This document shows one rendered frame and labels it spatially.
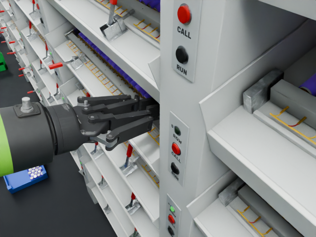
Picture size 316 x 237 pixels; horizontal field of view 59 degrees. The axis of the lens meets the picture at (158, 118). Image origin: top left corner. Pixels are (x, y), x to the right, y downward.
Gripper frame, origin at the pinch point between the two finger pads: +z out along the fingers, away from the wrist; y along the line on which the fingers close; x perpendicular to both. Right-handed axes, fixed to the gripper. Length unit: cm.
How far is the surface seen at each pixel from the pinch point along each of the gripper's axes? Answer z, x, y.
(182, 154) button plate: -6.5, -2.6, -14.7
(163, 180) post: -4.2, 7.9, -10.2
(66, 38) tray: 0, 6, 52
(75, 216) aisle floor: 2, 98, 51
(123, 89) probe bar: 0.2, 3.4, 13.6
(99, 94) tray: -2.6, 7.9, 19.9
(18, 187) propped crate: -17, 98, 81
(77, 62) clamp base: -2.7, 6.2, 34.8
